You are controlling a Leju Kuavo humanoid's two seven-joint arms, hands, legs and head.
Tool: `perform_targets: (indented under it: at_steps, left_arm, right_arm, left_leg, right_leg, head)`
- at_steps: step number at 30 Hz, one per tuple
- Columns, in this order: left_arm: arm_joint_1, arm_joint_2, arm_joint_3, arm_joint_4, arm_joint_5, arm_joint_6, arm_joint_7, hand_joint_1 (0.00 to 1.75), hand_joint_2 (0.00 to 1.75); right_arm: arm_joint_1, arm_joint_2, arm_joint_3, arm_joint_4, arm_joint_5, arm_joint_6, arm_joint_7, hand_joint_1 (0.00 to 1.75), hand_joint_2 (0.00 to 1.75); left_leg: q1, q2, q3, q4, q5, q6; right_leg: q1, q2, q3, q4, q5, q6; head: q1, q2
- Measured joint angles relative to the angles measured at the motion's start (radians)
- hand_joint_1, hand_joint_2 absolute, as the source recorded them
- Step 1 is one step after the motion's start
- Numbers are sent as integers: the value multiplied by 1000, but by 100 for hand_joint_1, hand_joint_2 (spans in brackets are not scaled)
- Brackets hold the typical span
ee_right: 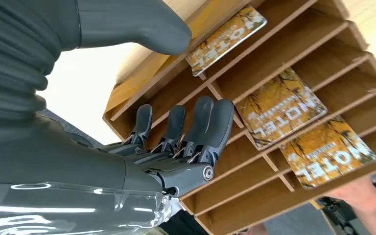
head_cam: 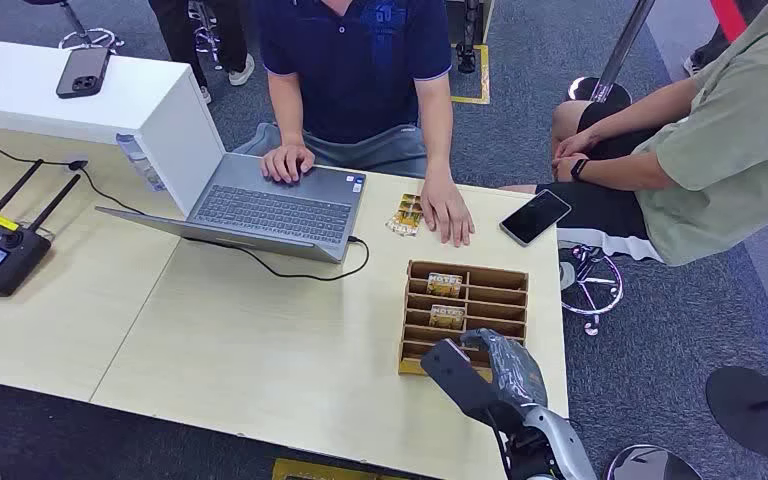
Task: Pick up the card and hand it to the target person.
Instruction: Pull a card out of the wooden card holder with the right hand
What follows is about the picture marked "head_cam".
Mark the wooden slotted card holder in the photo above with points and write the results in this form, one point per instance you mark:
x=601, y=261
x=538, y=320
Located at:
x=496, y=298

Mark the yellow hotel key card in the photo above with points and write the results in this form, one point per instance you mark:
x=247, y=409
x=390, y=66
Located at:
x=445, y=285
x=447, y=317

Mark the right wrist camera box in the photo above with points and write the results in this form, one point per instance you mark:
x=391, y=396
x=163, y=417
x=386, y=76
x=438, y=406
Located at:
x=453, y=378

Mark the chrome dome stanchion base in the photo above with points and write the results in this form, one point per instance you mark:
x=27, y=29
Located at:
x=649, y=465

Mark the black remote controller with antennas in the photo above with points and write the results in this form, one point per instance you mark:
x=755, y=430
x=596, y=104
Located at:
x=0, y=255

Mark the chrome stanchion post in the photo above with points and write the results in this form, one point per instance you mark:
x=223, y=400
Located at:
x=612, y=63

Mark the person's left hand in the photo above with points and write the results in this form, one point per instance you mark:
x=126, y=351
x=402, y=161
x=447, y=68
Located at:
x=447, y=212
x=563, y=169

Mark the white counter box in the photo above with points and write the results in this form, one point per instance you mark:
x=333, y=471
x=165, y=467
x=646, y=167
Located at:
x=13, y=86

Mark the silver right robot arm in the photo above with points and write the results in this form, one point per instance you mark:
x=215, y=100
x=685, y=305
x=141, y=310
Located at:
x=559, y=437

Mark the smartphone in dark case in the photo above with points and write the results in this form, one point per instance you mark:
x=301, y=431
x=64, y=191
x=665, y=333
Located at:
x=83, y=71

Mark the black wristwatch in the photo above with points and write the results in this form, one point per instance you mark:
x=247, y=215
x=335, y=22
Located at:
x=579, y=169

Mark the person's left forearm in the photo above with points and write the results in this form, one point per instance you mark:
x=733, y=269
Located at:
x=437, y=139
x=622, y=173

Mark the grey laptop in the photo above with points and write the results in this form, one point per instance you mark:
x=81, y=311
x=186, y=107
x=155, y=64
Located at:
x=271, y=212

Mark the person's right hand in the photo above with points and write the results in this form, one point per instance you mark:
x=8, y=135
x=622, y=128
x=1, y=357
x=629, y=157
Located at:
x=576, y=144
x=286, y=162

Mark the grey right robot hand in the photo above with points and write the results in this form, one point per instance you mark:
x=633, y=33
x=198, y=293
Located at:
x=516, y=378

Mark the red barrier belt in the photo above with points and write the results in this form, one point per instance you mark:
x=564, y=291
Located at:
x=728, y=18

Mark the person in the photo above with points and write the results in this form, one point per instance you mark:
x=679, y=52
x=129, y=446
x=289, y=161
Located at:
x=185, y=33
x=722, y=146
x=708, y=50
x=357, y=73

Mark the black round stanchion base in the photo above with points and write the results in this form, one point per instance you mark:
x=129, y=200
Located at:
x=748, y=417

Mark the chrome stool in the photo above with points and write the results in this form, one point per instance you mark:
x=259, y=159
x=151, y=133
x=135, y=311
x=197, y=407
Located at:
x=89, y=36
x=204, y=30
x=592, y=291

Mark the black equipment stand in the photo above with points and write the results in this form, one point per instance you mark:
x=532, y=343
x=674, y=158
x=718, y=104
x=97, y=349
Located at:
x=467, y=53

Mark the stack of hotel cards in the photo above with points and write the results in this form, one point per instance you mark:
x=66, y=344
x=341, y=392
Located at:
x=405, y=215

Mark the person's right forearm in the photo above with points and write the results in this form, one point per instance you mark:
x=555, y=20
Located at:
x=642, y=112
x=288, y=119

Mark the black smartphone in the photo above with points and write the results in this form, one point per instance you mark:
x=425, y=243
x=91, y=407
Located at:
x=535, y=217

